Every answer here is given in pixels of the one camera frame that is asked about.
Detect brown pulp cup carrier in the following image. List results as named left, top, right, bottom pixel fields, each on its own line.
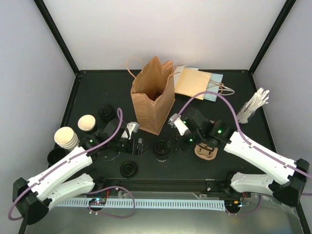
left=194, top=143, right=218, bottom=160

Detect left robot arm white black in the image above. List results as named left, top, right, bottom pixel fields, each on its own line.
left=12, top=119, right=142, bottom=225

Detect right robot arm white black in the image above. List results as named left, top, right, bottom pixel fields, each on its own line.
left=168, top=108, right=310, bottom=207

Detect black coffee lid near bag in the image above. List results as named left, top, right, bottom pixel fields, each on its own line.
left=120, top=161, right=138, bottom=178

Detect black coffee lids stack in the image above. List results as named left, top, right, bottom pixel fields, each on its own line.
left=98, top=104, right=116, bottom=122

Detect paper cup black sleeve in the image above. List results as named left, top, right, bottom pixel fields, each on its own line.
left=78, top=115, right=97, bottom=132

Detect flat blue paper bag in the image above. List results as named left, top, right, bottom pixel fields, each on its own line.
left=204, top=73, right=223, bottom=102

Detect flat white paper bag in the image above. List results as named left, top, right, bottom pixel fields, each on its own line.
left=173, top=65, right=185, bottom=81

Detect stacked paper cups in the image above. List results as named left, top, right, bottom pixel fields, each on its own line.
left=54, top=127, right=80, bottom=151

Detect black empty cup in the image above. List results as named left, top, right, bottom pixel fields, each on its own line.
left=47, top=147, right=68, bottom=165

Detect glass with white stirrers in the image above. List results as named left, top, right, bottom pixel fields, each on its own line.
left=236, top=88, right=270, bottom=124

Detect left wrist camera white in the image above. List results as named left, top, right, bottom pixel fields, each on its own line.
left=121, top=122, right=140, bottom=139

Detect blue slotted cable duct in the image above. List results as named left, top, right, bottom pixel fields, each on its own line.
left=58, top=197, right=225, bottom=211

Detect black front mounting rail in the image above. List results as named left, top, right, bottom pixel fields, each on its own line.
left=36, top=179, right=295, bottom=198

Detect right black frame post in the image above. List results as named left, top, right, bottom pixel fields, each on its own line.
left=248, top=0, right=296, bottom=75

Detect black frame post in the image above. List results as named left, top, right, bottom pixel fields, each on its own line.
left=33, top=0, right=79, bottom=75
left=248, top=0, right=296, bottom=75

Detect left black frame post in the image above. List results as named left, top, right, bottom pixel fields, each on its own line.
left=33, top=0, right=79, bottom=75

